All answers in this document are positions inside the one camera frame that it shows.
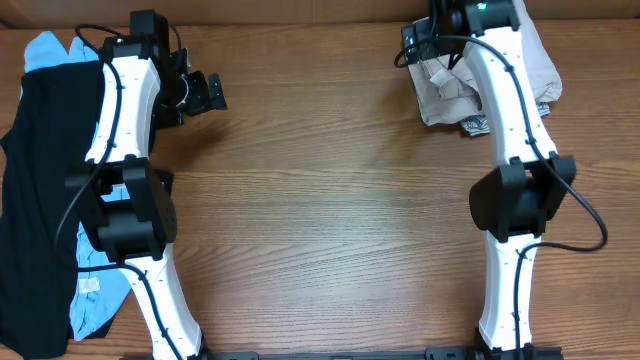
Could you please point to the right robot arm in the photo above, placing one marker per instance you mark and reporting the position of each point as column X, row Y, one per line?
column 513, row 203

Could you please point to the beige khaki shorts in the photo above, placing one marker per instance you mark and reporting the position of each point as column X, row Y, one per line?
column 449, row 96

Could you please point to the black garment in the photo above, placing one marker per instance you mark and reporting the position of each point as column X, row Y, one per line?
column 53, row 129

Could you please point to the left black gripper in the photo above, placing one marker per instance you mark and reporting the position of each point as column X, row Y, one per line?
column 215, row 93

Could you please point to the light blue shirt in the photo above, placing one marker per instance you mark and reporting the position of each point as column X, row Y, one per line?
column 98, row 295

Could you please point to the folded light blue jeans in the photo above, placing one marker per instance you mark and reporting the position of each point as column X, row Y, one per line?
column 477, row 125

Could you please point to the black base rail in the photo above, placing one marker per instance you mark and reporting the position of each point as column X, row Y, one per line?
column 434, row 353

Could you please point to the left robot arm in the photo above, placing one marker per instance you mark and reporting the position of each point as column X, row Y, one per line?
column 123, row 203

